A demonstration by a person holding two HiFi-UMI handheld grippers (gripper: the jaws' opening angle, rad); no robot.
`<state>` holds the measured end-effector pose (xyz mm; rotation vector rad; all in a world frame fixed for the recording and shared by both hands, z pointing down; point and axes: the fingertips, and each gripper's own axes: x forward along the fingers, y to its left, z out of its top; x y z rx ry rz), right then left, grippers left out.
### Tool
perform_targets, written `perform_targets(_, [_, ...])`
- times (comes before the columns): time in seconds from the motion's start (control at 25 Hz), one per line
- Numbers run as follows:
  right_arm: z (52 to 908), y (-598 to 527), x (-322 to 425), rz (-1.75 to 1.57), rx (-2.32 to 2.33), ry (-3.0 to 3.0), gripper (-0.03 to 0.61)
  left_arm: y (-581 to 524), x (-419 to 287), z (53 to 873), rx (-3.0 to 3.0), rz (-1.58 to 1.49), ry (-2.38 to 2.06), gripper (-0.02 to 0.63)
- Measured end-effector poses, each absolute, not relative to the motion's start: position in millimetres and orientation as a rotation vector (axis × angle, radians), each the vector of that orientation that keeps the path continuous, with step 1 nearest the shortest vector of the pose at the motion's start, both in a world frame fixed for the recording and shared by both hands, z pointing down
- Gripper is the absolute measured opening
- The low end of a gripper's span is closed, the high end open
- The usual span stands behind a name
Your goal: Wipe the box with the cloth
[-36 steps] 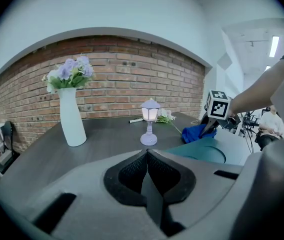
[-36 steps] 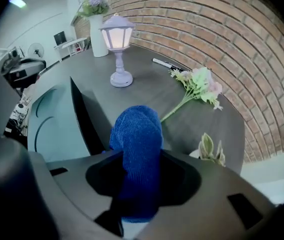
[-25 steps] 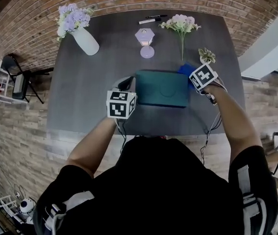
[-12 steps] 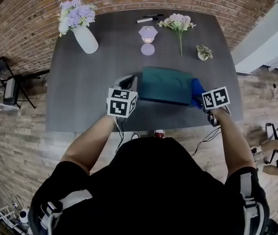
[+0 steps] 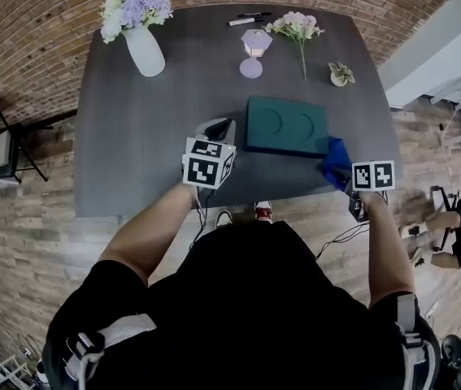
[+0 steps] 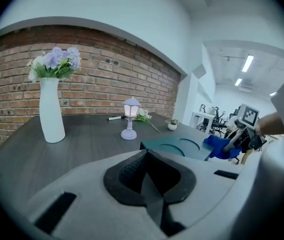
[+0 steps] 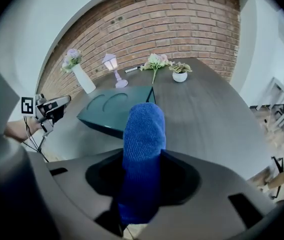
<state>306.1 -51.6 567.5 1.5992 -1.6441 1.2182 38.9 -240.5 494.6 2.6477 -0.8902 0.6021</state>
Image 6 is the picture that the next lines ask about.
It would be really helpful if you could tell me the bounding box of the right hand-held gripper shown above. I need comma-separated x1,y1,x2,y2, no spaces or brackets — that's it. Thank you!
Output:
223,103,267,154

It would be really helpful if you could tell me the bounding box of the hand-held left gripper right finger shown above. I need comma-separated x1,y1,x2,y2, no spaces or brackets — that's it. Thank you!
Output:
141,148,197,236

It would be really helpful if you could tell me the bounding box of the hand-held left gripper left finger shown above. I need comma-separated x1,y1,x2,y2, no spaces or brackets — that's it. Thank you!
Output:
103,148,164,236

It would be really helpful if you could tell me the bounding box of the blue cloth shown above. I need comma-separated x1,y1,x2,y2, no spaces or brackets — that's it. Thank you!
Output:
203,135,241,160

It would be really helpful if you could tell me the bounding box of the teal rectangular box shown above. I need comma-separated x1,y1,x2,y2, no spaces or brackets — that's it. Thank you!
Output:
140,136,216,162

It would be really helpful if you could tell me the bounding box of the person's right forearm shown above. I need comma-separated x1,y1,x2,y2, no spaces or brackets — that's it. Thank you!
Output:
255,111,284,136

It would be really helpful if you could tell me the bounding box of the black office chair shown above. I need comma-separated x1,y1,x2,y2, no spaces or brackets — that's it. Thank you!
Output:
210,106,230,135
198,103,211,132

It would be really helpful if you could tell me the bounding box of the white desk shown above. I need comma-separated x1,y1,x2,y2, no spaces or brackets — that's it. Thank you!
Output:
190,111,216,135

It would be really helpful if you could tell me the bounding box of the small potted plant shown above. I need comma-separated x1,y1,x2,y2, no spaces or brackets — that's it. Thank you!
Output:
165,118,180,131

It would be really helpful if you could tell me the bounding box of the purple lantern lamp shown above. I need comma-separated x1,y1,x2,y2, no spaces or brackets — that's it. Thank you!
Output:
121,96,141,141

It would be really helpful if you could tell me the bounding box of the black and white marker pen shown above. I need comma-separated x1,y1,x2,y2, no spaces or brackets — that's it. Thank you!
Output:
108,114,126,122

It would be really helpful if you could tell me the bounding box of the white vase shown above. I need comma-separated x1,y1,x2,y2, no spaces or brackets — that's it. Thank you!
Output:
39,77,66,144

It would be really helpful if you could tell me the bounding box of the purple and white flower bouquet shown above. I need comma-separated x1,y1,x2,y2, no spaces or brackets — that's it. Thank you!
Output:
26,46,82,84

